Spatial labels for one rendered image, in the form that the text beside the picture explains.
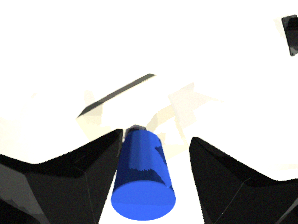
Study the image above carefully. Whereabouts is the blue marker cap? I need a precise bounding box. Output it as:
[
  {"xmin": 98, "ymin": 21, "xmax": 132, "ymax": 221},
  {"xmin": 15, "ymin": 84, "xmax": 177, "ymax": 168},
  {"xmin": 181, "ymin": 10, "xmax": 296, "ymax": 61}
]
[{"xmin": 110, "ymin": 131, "xmax": 176, "ymax": 221}]

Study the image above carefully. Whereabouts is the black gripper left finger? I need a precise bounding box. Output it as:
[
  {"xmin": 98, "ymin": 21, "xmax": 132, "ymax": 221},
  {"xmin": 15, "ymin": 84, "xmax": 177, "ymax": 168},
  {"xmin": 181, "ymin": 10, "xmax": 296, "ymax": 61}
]
[{"xmin": 0, "ymin": 128, "xmax": 124, "ymax": 224}]

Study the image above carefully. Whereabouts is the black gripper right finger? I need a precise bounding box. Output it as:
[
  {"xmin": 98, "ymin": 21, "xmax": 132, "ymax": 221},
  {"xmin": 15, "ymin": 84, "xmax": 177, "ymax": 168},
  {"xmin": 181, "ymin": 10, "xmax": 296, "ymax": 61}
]
[{"xmin": 189, "ymin": 137, "xmax": 298, "ymax": 224}]

